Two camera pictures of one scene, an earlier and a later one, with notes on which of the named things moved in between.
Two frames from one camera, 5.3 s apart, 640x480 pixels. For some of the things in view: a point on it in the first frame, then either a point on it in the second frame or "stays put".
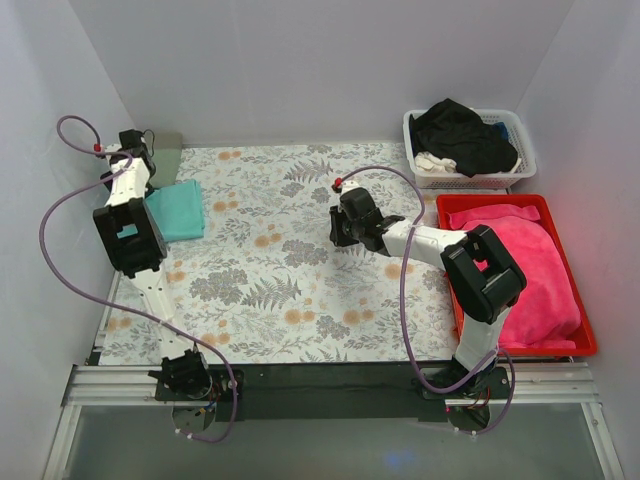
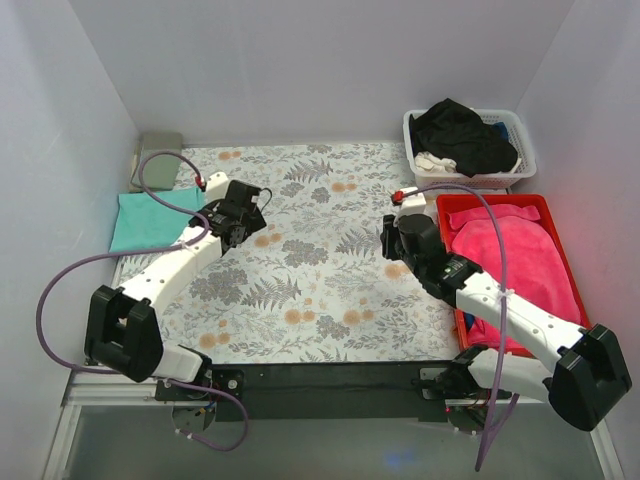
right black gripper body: (338, 226) -> (388, 240)
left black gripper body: (135, 141) -> (248, 201)
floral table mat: (266, 285) stays put
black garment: (460, 133) stays put
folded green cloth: (167, 156) stays put
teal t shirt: (178, 209) stays put
